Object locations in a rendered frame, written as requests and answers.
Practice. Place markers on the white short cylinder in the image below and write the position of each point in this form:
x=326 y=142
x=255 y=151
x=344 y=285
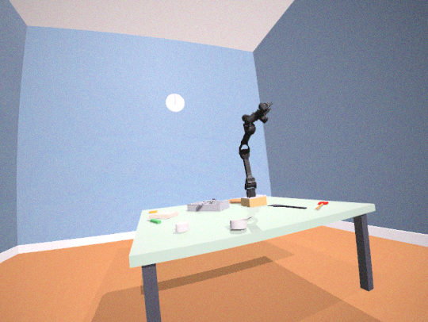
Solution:
x=182 y=226

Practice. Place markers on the white measuring scoop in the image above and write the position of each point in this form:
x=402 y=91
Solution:
x=238 y=224

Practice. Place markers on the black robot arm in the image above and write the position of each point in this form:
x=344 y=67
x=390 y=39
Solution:
x=249 y=128

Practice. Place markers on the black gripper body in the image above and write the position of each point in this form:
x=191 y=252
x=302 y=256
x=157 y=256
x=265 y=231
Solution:
x=262 y=110

